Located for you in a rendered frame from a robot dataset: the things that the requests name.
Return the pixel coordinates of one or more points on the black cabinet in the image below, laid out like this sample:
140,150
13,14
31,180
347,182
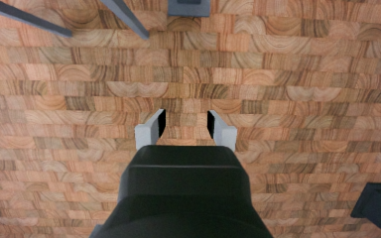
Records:
370,205

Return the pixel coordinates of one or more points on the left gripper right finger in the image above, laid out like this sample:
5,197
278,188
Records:
225,137

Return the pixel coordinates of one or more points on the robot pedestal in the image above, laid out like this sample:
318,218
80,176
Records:
172,10

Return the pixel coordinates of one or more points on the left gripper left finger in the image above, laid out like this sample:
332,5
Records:
147,135

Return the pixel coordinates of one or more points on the white table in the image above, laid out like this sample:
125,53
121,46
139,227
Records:
127,15

